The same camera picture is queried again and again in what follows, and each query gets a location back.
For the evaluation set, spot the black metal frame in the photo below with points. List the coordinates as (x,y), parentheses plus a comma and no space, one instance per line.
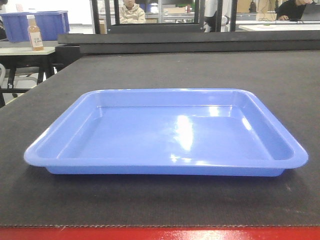
(167,16)

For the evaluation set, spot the orange drink bottle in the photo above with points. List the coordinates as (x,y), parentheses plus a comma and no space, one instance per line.
(34,34)

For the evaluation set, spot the blue storage crate on table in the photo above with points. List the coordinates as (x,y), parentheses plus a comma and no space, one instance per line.
(50,23)

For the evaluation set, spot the seated person in beige hoodie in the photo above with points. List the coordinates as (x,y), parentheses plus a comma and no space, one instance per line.
(131,13)

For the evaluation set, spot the blue plastic tray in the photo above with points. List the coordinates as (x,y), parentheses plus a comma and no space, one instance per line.
(184,131)

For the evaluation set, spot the white side table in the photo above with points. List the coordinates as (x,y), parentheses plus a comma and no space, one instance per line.
(13,58)

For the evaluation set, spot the person in black at desk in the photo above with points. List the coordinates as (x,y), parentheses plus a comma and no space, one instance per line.
(292,9)

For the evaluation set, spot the dark grey table mat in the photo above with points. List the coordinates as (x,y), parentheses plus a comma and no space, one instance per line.
(287,82)

